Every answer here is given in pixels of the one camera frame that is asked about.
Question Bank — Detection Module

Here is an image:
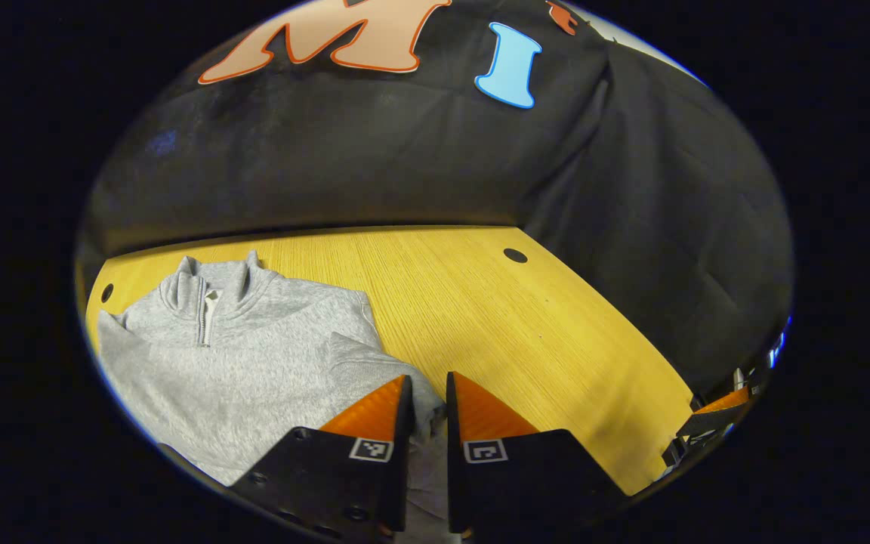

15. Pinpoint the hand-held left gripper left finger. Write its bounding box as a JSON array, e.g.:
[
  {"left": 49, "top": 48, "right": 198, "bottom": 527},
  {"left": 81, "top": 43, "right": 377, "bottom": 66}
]
[{"left": 227, "top": 374, "right": 415, "bottom": 541}]

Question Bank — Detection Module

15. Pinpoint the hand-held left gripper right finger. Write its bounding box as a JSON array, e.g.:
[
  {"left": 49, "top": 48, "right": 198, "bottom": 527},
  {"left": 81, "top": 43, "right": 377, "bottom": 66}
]
[{"left": 446, "top": 370, "right": 632, "bottom": 537}]

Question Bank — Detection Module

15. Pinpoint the grey zip-neck sweater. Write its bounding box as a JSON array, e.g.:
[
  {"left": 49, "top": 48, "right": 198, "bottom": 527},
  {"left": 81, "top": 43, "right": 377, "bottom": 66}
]
[{"left": 95, "top": 251, "right": 451, "bottom": 541}]

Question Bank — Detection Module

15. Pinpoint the black backdrop cloth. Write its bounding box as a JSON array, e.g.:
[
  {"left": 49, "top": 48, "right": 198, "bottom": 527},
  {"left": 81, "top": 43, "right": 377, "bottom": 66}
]
[{"left": 76, "top": 0, "right": 794, "bottom": 397}]

